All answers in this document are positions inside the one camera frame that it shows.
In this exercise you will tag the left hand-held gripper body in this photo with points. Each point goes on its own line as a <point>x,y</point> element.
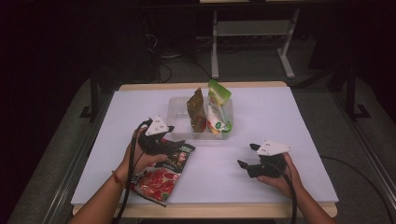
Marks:
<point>154,141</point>

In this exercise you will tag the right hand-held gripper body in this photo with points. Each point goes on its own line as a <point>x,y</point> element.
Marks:
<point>269,165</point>

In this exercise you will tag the clear plastic container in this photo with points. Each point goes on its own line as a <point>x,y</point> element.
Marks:
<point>180,123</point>

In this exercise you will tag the gold brown food packet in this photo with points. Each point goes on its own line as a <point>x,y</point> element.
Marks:
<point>196,112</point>

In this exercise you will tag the red and black food packet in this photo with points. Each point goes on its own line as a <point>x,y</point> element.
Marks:
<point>162,180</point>

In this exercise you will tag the green and white food packet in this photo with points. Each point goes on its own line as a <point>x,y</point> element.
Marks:
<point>218,109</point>

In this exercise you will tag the person's right hand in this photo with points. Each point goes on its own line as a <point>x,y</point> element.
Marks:
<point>285,183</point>

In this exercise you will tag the person's left hand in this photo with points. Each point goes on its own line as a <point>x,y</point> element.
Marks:
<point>137,163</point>

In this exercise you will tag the white table sheet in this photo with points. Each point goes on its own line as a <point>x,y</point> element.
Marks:
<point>218,168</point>

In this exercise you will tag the black metal stand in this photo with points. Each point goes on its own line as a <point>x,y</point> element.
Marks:
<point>351,96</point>
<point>94,99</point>

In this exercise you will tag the white metal stand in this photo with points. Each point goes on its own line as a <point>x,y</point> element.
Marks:
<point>214,56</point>

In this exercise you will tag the grey metal frame rail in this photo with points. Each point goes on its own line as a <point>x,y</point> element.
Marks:
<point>370,155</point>
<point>74,165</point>

